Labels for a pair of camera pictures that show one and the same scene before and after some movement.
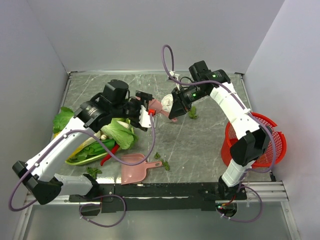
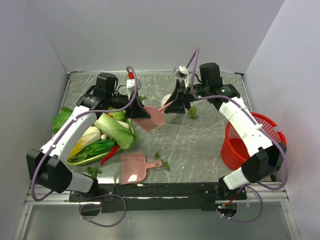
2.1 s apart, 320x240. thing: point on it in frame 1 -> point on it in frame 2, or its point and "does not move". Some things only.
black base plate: x=156 y=197 does not move
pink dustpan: x=135 y=173 does not move
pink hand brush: x=153 y=104 -> x=156 y=119
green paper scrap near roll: x=192 y=113 does not move
